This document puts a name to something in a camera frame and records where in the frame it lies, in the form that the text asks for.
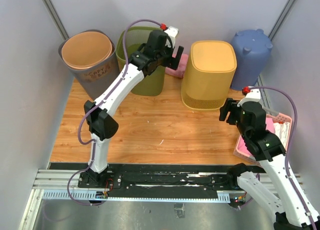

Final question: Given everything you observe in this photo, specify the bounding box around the green ribbed plastic bin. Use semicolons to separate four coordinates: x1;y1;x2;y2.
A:
115;26;165;96

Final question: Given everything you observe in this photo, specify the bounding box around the yellow ribbed plastic bin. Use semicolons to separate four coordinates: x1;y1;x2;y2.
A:
180;40;237;111

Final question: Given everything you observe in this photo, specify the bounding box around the blue plastic bucket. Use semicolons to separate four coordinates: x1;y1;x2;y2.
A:
230;29;273;91

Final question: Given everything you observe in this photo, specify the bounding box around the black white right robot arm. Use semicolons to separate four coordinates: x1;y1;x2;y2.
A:
219;98;320;229

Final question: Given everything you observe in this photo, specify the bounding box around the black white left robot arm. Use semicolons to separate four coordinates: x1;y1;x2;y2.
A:
81;27;184;188

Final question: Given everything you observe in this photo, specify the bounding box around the pink folded shirt on table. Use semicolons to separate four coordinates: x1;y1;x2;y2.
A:
165;54;189;79

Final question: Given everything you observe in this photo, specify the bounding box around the pink folded cloth in basket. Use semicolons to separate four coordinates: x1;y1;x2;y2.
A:
235;117;275;157

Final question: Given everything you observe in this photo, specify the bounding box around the white cloth in basket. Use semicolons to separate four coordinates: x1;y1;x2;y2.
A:
273;122;291;149

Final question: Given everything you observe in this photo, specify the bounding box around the grey ribbed plastic bin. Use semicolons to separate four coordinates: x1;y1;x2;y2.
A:
58;30;120;99

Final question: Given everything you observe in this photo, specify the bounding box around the orange plastic bin inside grey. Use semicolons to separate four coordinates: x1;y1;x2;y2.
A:
61;31;113;70

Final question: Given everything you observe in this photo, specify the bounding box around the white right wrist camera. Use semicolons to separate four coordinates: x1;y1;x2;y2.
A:
237;86;261;107

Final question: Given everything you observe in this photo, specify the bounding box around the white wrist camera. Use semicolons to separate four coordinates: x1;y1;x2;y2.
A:
159;24;179;49
237;86;261;107

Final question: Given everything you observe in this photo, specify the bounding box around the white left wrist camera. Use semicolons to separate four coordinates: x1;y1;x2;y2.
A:
159;24;179;49

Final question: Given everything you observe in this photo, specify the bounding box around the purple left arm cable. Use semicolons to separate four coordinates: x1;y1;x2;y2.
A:
66;19;166;207

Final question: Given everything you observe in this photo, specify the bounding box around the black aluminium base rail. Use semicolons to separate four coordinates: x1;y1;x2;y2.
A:
32;163;300;206

